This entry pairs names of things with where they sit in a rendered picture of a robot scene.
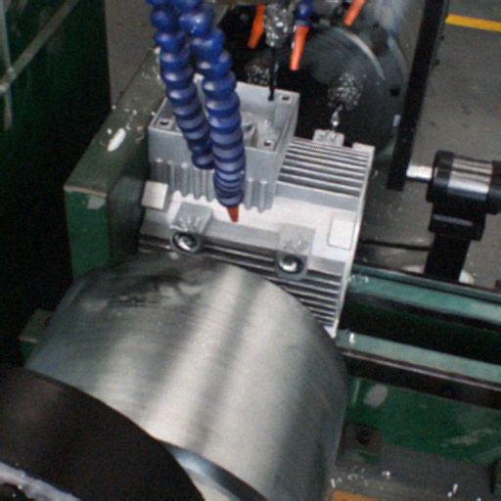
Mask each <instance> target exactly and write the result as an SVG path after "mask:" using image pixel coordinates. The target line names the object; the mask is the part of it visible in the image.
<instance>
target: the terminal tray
mask: <svg viewBox="0 0 501 501"><path fill-rule="evenodd" d="M202 78H204V76H201V75H199V74H195V78H194V79H193V80H195V83H196V85H197V88H198V95H197V96H198V97H199V99H200V102H202V104H203V109H204V110H205V114H206V118H207V119H208V112H207V110H206V108H205V97H206V95H205V93H204V92H203V88H201V81H202ZM235 91H237V93H238V95H239V97H240V101H241V104H240V107H239V111H240V113H241V115H242V118H243V120H242V125H241V127H242V129H243V132H244V139H243V143H244V146H245V152H244V154H245V156H246V170H247V171H246V178H245V179H246V180H245V184H244V186H243V188H242V189H243V191H244V199H243V201H242V202H241V203H240V205H244V209H245V210H251V209H252V207H253V206H254V207H257V211H258V212H259V213H262V212H264V211H265V210H266V209H268V210H270V209H271V206H272V203H273V199H274V192H275V182H276V181H278V177H279V174H280V172H281V168H282V164H283V162H284V158H285V156H286V152H287V151H288V148H289V146H290V144H291V140H292V137H294V136H295V129H296V115H297V107H298V97H299V95H300V94H298V93H293V92H288V91H283V90H278V89H276V91H274V101H273V102H268V101H267V97H268V95H269V90H268V88H266V87H261V86H255V85H249V84H245V83H239V82H238V85H237V88H236V90H235ZM246 112H247V114H246ZM253 113H255V114H256V115H257V116H259V117H256V116H255V115H254V114H253ZM264 118H265V119H264ZM265 120H267V129H266V126H264V122H265ZM269 122H270V124H269ZM268 124H269V125H268ZM268 126H272V127H268ZM275 126H277V127H275ZM257 127H258V128H257ZM282 128H283V129H282ZM257 129H258V132H259V133H260V134H263V135H264V136H263V137H265V135H266V134H267V132H268V134H269V133H270V129H271V134H270V135H268V136H266V138H263V137H262V135H260V134H259V133H258V132H257ZM263 129H264V131H266V134H265V132H263ZM255 131H256V133H255ZM275 131H277V133H275V134H273V133H274V132H275ZM279 132H280V133H279ZM257 135H258V136H259V138H260V140H258V138H257ZM272 139H274V140H272ZM186 141H187V140H186V139H184V137H183V135H182V132H181V130H180V129H179V128H178V126H177V122H176V116H173V115H172V113H171V111H170V101H169V100H168V99H167V97H165V98H164V100H163V102H162V105H161V106H160V108H159V111H158V112H157V114H156V116H155V117H154V119H152V121H151V123H150V124H149V127H148V157H150V163H151V181H153V182H158V183H162V184H166V185H168V186H170V188H171V195H173V194H175V192H176V191H180V192H181V197H182V198H186V197H187V196H188V193H190V194H193V199H195V200H196V201H198V200H200V199H201V197H205V198H206V201H207V202H208V203H212V201H213V199H215V200H216V193H215V191H214V189H213V183H212V174H213V172H214V170H213V171H205V170H199V169H197V168H196V167H195V166H193V165H192V161H191V154H192V152H190V151H189V150H188V148H187V142H186Z"/></svg>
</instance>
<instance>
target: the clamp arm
mask: <svg viewBox="0 0 501 501"><path fill-rule="evenodd" d="M446 3H447V0H426V1H425V7H424V12H423V16H422V22H421V27H420V31H419V34H418V36H417V42H416V47H415V52H414V58H413V62H412V67H411V71H410V77H409V82H408V87H406V92H405V97H404V102H403V107H402V113H401V116H400V115H396V116H395V120H394V123H393V124H392V129H391V134H393V135H397V137H396V142H394V147H393V153H392V157H391V162H390V167H389V172H388V178H387V189H389V190H393V191H398V192H403V191H404V187H405V184H406V183H407V182H410V183H413V181H411V180H408V181H407V179H408V178H409V179H414V178H415V173H414V172H409V169H412V170H416V168H417V165H415V164H418V163H417V162H413V161H412V162H411V156H412V151H413V146H414V142H416V137H417V132H418V127H419V123H420V118H421V114H422V109H423V104H424V101H425V96H426V91H428V86H429V82H430V77H431V72H432V67H433V60H434V54H435V50H436V45H437V42H438V40H439V35H440V32H441V27H442V22H443V17H444V13H445V8H446ZM411 163H415V164H411ZM410 164H411V165H410Z"/></svg>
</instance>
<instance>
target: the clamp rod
mask: <svg viewBox="0 0 501 501"><path fill-rule="evenodd" d="M411 164H415V163H411ZM411 164H410V165H411ZM415 165H417V168H416V170H412V169H409V172H414V173H415V178H414V179H409V178H408V179H407V181H408V180H411V181H413V182H416V183H422V184H427V185H429V184H430V180H431V174H432V169H433V167H432V166H427V165H422V164H415Z"/></svg>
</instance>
